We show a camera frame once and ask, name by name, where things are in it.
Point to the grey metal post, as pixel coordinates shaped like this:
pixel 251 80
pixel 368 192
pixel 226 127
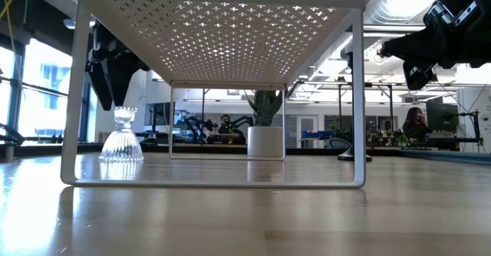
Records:
pixel 9 152

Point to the dark wall monitor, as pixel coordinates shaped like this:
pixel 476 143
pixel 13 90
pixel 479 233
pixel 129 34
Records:
pixel 159 114

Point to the clear ribbed glass candle holder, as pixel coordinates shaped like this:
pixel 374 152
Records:
pixel 122 145

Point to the long ceiling light bar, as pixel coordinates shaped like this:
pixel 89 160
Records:
pixel 391 28

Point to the black background robot arm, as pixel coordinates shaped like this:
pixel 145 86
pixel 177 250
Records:
pixel 195 127

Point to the blue storage bin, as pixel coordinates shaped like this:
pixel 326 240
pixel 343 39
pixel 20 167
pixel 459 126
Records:
pixel 316 134

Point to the silver ventilation duct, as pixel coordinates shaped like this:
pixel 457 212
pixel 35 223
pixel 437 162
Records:
pixel 383 7

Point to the person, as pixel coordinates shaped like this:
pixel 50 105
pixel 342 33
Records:
pixel 415 125
pixel 227 130

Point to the white perforated metal shelf riser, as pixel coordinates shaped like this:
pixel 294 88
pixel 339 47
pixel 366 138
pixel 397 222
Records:
pixel 215 37

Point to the black slanted bar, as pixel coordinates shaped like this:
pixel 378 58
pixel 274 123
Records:
pixel 11 133

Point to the white door with window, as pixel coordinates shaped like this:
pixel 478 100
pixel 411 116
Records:
pixel 307 131

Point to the white cylindrical plant pot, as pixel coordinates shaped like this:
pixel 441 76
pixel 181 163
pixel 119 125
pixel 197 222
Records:
pixel 265 141

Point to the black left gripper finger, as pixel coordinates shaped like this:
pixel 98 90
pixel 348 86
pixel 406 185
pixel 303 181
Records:
pixel 123 77
pixel 101 83

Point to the black computer monitor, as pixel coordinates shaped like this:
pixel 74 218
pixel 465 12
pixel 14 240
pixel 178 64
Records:
pixel 442 117

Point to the grey chair backrest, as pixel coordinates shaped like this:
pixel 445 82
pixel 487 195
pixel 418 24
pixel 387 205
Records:
pixel 337 143

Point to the green snake plant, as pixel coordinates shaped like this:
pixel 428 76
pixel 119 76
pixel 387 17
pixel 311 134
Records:
pixel 265 106

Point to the black metal rig frame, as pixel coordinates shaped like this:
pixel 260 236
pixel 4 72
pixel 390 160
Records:
pixel 390 106

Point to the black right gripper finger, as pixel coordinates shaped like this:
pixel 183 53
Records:
pixel 419 76
pixel 422 49

